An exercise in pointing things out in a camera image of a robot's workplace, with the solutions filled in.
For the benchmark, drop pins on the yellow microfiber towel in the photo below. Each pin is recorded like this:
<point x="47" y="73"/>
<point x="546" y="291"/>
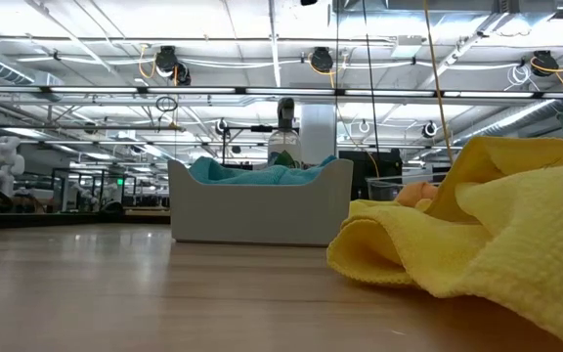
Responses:
<point x="506" y="254"/>
<point x="374" y="206"/>

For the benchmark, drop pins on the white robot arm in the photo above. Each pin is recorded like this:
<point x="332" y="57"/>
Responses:
<point x="4" y="163"/>

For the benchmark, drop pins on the clear spray bottle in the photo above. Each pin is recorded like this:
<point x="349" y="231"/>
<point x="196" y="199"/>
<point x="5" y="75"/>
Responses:
<point x="285" y="139"/>

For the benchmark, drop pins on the white plastic basket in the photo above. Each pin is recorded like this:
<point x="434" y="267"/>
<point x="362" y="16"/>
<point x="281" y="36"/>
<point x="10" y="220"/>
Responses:
<point x="262" y="210"/>

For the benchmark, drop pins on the white pillar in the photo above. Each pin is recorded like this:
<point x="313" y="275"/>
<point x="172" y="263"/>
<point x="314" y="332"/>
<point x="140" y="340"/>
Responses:
<point x="318" y="132"/>

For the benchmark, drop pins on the black cabinet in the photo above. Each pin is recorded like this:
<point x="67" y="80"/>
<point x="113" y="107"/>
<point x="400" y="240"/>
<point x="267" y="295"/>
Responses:
<point x="359" y="166"/>

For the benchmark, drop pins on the clear plastic container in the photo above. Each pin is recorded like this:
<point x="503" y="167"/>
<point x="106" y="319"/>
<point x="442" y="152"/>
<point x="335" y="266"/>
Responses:
<point x="384" y="188"/>

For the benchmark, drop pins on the long fluorescent light strip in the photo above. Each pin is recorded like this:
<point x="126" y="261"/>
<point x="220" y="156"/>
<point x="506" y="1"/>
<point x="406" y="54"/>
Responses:
<point x="115" y="90"/>

